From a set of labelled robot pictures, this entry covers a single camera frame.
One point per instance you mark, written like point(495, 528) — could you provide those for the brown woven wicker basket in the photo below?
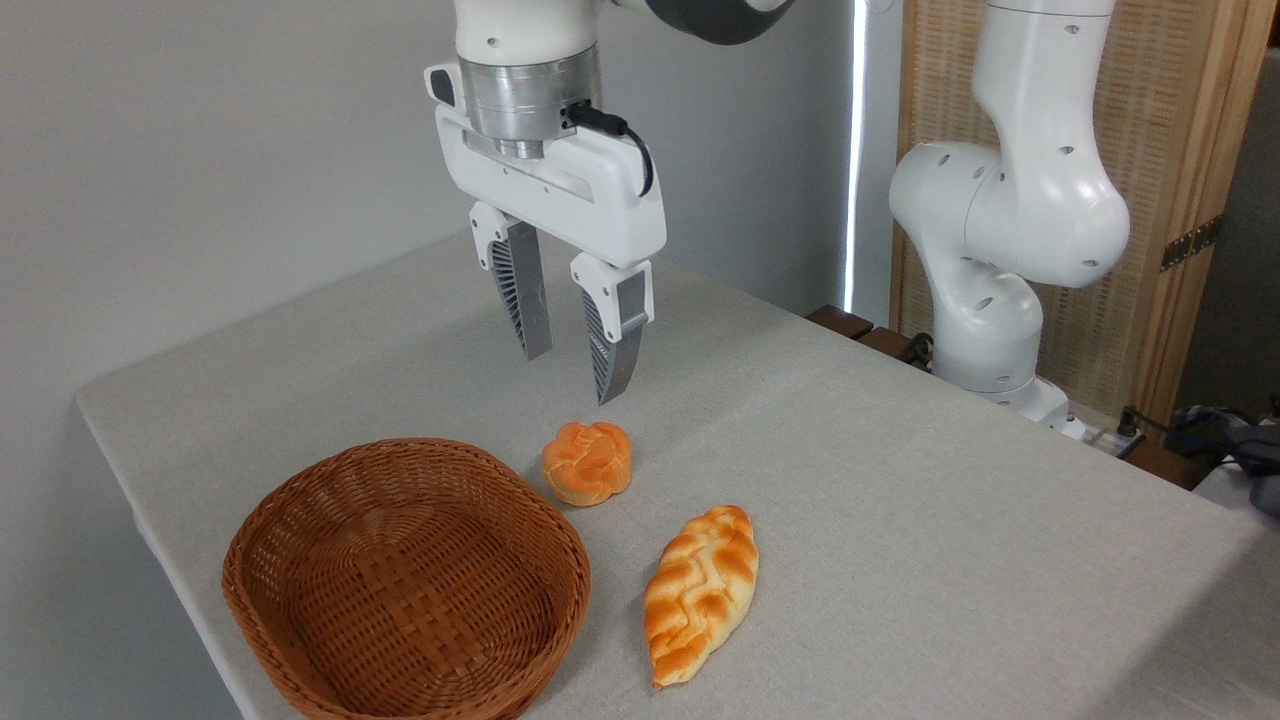
point(400, 600)

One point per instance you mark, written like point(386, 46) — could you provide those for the dark brown wooden block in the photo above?
point(1165, 464)
point(888, 343)
point(840, 321)

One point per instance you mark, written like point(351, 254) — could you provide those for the long braided bread loaf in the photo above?
point(700, 590)

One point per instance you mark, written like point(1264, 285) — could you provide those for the white power strip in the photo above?
point(1105, 438)

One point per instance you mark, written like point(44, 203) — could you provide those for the round orange bread roll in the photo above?
point(587, 462)

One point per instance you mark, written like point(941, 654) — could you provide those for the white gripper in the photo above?
point(590, 200)

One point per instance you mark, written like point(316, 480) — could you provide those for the dark grey bag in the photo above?
point(1258, 465)

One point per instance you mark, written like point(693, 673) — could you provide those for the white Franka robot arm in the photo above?
point(1030, 200)

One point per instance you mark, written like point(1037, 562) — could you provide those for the grey tablecloth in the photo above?
point(900, 520)

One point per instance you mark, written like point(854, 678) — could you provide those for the dark metal screen hinge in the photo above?
point(1190, 243)

